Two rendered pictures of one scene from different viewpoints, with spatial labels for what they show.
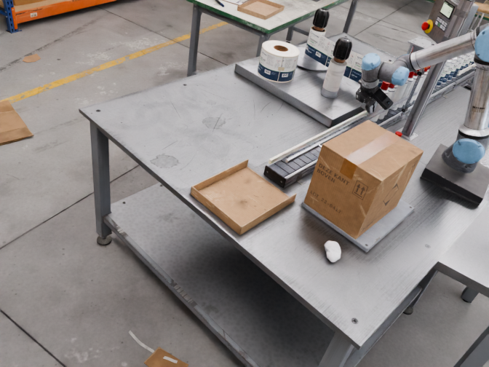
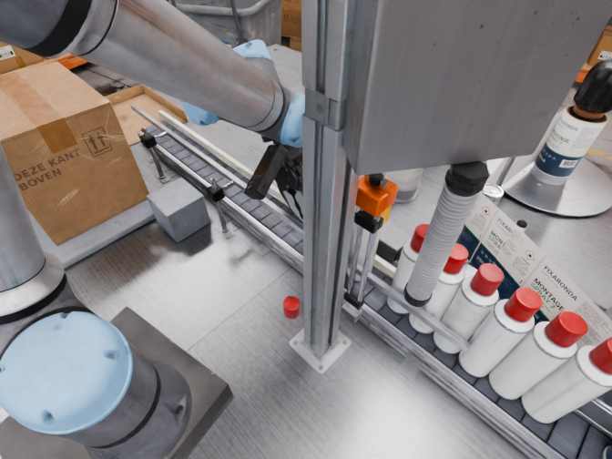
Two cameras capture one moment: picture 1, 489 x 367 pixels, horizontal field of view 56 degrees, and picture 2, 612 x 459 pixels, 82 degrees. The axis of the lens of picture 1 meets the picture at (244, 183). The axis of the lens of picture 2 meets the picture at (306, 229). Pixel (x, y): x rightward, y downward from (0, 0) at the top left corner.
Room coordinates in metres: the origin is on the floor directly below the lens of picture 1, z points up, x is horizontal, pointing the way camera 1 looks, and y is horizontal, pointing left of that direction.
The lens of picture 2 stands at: (2.07, -1.05, 1.47)
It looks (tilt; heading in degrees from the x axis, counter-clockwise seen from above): 47 degrees down; 97
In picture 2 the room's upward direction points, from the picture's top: straight up
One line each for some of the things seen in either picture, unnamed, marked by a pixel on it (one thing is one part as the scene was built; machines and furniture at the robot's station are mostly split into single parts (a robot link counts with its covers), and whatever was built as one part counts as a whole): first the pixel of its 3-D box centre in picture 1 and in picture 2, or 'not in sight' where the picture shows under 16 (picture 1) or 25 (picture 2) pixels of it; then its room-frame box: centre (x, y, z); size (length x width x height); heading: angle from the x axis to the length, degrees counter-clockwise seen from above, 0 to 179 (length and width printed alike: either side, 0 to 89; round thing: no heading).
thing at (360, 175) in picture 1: (362, 177); (56, 149); (1.38, -0.42, 0.99); 0.30 x 0.24 x 0.27; 143
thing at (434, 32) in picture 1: (448, 20); (453, 29); (2.14, -0.74, 1.38); 0.17 x 0.10 x 0.19; 18
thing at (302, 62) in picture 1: (310, 59); (546, 176); (2.61, -0.23, 0.89); 0.31 x 0.31 x 0.01
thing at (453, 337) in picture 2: (362, 121); (246, 188); (1.85, -0.46, 0.95); 1.07 x 0.01 x 0.01; 143
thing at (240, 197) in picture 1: (244, 194); (130, 114); (1.31, -0.01, 0.85); 0.30 x 0.26 x 0.04; 143
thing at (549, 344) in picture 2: (418, 81); (534, 357); (2.36, -0.80, 0.98); 0.05 x 0.05 x 0.20
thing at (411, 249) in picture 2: (399, 90); (411, 271); (2.20, -0.67, 0.98); 0.05 x 0.05 x 0.20
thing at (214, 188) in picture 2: not in sight; (226, 201); (1.80, -0.47, 0.91); 0.07 x 0.03 x 0.16; 53
